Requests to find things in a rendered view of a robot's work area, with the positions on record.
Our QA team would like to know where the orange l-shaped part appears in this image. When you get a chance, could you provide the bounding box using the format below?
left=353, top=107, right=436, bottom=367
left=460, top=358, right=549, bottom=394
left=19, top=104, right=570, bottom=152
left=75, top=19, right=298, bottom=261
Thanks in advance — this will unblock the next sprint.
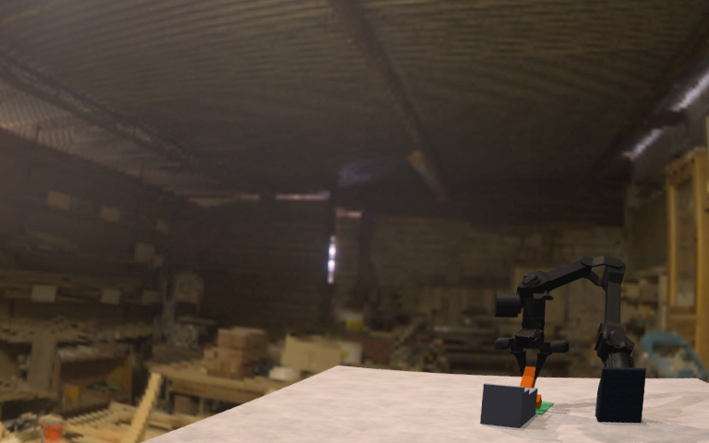
left=520, top=366, right=542, bottom=409

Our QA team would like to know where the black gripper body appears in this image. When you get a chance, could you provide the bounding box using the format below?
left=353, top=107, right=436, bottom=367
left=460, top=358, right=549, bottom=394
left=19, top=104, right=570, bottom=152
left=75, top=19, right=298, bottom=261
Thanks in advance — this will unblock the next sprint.
left=494, top=317, right=569, bottom=353

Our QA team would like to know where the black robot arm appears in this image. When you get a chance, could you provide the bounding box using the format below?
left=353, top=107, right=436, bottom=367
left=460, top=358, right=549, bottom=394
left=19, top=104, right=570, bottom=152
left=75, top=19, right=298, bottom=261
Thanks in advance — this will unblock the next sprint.
left=494, top=256, right=635, bottom=368

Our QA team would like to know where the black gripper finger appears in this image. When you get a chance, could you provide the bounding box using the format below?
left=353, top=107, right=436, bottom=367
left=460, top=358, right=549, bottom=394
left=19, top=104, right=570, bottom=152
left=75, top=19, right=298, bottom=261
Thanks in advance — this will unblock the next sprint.
left=511, top=351, right=526, bottom=377
left=535, top=352, right=552, bottom=379

